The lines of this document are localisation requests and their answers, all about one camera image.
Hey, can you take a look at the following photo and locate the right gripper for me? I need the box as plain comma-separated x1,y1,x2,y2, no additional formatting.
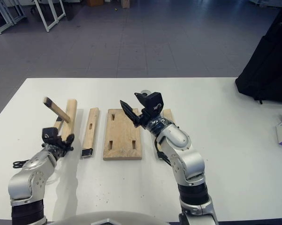
119,92,177,137

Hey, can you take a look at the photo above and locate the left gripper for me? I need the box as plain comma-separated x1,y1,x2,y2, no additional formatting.
41,133,75,158

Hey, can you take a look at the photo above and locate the wooden leg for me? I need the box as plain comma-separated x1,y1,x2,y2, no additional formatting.
155,108,176,160
80,107,100,159
60,99,77,142

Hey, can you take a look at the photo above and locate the wooden cross bar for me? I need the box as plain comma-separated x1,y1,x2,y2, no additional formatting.
43,96,71,124

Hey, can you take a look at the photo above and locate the wooden seat board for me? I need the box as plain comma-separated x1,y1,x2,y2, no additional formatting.
102,108,143,161

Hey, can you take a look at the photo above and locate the black bag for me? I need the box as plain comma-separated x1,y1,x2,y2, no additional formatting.
234,0,282,105

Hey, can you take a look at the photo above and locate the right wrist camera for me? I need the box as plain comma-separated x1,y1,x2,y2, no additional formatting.
142,92,165,116

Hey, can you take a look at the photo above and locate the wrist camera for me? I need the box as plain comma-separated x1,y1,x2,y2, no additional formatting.
142,92,165,116
42,127,60,144

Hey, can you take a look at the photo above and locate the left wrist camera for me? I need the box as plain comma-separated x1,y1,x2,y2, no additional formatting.
42,127,60,144

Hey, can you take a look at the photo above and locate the black cable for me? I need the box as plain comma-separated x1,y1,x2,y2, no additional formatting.
12,159,30,168
153,135,172,167

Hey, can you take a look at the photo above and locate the white metal table frame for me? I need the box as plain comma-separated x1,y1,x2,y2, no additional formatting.
0,0,28,35
33,0,67,33

